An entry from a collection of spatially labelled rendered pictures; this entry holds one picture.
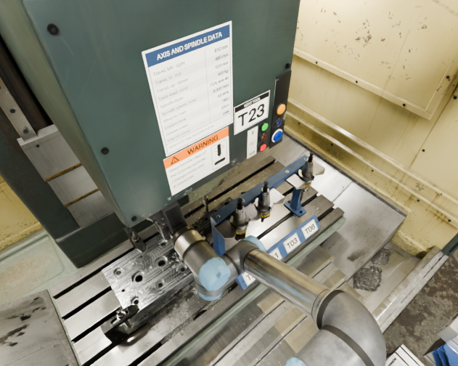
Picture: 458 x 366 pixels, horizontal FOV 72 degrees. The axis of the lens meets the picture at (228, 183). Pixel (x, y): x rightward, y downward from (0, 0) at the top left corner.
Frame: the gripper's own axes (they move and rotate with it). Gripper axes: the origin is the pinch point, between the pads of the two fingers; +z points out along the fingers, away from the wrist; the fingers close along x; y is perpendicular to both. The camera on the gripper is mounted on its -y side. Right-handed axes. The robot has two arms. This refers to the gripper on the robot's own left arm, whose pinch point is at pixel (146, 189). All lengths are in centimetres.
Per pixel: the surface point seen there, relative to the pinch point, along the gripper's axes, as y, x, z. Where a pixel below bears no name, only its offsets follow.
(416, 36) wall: -21, 100, -17
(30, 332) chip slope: 72, -61, 23
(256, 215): 17.3, 27.5, -19.1
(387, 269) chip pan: 73, 84, -56
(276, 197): 17.3, 38.2, -17.6
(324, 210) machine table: 49, 70, -22
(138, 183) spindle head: -26.8, -7.0, -21.1
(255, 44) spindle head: -44, 21, -21
